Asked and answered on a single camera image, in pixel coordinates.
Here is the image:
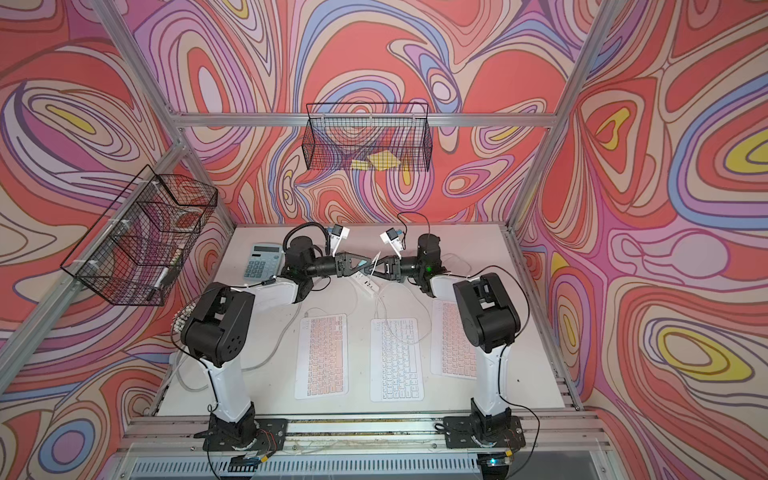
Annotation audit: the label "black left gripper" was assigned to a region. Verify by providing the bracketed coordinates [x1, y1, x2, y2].
[303, 254, 370, 283]

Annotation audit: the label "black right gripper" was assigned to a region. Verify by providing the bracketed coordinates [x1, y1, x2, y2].
[365, 254, 426, 282]

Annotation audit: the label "pink keyboard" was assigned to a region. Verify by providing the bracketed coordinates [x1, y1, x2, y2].
[430, 300, 476, 379]
[294, 314, 349, 400]

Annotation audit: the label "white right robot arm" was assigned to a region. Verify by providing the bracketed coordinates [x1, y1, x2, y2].
[371, 233, 525, 447]

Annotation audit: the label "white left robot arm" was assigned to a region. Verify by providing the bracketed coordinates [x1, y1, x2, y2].
[174, 236, 372, 452]

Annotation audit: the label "middle white keyboard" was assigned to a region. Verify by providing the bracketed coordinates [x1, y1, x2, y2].
[370, 318, 425, 402]

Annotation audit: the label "white power strip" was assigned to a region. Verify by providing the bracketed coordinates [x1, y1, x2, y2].
[350, 272, 380, 297]

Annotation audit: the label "light blue calculator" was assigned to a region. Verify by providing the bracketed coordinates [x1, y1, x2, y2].
[243, 243, 284, 283]

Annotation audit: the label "yellow sticky notes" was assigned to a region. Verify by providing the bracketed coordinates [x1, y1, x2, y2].
[349, 150, 401, 171]

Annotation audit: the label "clear cup of pens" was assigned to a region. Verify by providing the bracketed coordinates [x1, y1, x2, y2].
[170, 303, 195, 343]

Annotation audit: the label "marker in left basket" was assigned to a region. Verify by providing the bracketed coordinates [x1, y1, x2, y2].
[146, 266, 177, 302]

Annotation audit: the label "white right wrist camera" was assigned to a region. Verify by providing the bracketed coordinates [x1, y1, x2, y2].
[380, 228, 404, 258]

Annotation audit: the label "back wall wire basket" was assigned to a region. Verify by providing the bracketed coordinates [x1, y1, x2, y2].
[301, 101, 433, 172]

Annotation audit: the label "wall wire basket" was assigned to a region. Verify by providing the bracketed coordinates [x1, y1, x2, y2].
[301, 101, 433, 172]
[60, 166, 218, 306]

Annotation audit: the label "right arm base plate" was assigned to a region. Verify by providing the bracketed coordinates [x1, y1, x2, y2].
[440, 415, 527, 452]

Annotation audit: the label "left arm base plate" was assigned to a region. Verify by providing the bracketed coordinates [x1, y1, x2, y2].
[195, 415, 288, 453]

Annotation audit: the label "left wall wire basket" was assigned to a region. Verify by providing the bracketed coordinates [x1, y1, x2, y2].
[60, 166, 218, 306]

